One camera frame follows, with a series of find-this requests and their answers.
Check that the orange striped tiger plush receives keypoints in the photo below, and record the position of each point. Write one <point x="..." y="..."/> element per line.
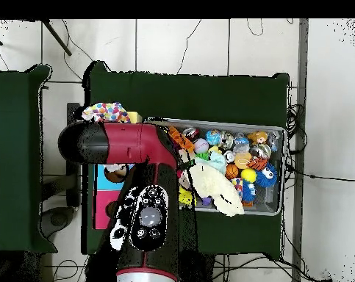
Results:
<point x="258" y="164"/>

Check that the wooden three-hole sorting box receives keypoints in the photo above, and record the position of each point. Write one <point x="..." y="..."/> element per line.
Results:
<point x="106" y="182"/>

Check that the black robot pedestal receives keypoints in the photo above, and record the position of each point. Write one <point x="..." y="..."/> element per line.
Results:
<point x="200" y="270"/>

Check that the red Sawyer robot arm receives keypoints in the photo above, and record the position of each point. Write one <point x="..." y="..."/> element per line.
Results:
<point x="127" y="144"/>

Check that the orange plastic building block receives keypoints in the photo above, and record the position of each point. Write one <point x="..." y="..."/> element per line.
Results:
<point x="183" y="141"/>

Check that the cream knitted cloth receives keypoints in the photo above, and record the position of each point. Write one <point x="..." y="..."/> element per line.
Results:
<point x="215" y="185"/>

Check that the white baseball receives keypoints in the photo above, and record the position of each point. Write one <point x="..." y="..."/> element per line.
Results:
<point x="201" y="145"/>

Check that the dark green tablecloth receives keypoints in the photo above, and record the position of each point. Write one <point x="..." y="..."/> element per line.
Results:
<point x="180" y="97"/>
<point x="12" y="161"/>

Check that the silver mesh bin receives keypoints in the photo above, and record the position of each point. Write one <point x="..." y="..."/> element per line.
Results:
<point x="268" y="202"/>

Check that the mint green cloth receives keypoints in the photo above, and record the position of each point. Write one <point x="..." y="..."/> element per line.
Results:
<point x="218" y="161"/>

